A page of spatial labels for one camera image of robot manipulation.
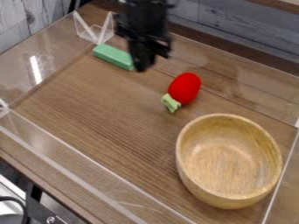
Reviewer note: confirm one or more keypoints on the clear acrylic tray wall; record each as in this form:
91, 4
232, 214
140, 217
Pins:
86, 186

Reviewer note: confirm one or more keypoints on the black table clamp bracket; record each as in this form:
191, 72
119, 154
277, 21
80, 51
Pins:
39, 214

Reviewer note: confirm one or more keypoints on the red plush radish toy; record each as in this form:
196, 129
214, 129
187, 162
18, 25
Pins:
182, 91

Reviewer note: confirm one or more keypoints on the wooden bowl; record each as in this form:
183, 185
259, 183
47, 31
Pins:
228, 160

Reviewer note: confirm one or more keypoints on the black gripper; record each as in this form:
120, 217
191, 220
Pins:
143, 23

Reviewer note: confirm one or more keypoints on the green rectangular block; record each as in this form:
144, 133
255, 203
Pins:
114, 56

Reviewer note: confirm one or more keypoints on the clear acrylic corner bracket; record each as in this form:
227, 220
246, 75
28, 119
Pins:
95, 34

